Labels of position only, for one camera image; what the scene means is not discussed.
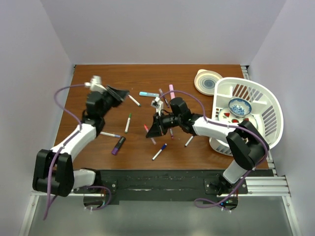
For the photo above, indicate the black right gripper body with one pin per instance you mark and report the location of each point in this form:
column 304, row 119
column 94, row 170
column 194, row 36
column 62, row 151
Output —
column 171, row 121

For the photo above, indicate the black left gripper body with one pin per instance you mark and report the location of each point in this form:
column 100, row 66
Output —
column 106, row 96

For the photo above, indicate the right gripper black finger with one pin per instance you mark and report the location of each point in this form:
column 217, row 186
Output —
column 157, row 120
column 155, row 131

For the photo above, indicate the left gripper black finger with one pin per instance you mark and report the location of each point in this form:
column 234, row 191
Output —
column 118, row 94
column 114, row 102

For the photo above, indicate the pink marker pen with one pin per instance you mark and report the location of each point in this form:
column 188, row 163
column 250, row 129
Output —
column 147, row 130

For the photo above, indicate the teal tip white marker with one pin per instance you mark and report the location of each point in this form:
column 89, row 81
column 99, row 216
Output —
column 134, row 100

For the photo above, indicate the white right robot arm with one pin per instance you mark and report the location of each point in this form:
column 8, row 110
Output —
column 246, row 144

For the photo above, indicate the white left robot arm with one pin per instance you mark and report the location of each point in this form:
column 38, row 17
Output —
column 54, row 172

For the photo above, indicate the dark purple gel pen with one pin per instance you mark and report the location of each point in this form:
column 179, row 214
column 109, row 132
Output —
column 164, row 98

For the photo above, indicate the blue cap marker near front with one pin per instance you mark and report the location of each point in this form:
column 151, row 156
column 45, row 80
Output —
column 159, row 152

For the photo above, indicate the light blue highlighter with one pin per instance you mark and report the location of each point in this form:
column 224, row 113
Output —
column 148, row 94

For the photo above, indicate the black cap whiteboard marker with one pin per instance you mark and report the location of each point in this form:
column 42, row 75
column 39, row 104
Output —
column 188, row 141

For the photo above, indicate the pink highlighter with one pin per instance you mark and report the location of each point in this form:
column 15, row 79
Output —
column 171, row 89

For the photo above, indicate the purple black highlighter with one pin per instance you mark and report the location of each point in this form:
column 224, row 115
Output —
column 118, row 145

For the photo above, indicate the cream plate with grey spiral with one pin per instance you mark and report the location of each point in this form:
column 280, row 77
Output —
column 205, row 81

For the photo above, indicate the white watermelon pattern plate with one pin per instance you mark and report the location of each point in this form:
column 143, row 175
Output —
column 224, row 115

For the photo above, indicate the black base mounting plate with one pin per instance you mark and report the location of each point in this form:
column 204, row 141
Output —
column 153, row 185

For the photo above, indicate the white plastic dish rack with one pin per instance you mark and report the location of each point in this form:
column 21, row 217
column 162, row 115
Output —
column 266, row 114

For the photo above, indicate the blue floral ceramic bowl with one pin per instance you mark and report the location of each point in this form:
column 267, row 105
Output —
column 239, row 107

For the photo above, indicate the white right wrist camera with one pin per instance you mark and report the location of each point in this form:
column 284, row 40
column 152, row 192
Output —
column 158, row 104

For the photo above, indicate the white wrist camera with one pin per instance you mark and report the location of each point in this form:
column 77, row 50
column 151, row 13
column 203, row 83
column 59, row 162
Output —
column 95, row 84
column 158, row 104

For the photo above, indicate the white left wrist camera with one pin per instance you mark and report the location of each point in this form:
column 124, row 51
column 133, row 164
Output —
column 95, row 84

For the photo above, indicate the aluminium frame rail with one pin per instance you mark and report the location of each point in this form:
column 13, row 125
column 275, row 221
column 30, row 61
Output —
column 256, row 186

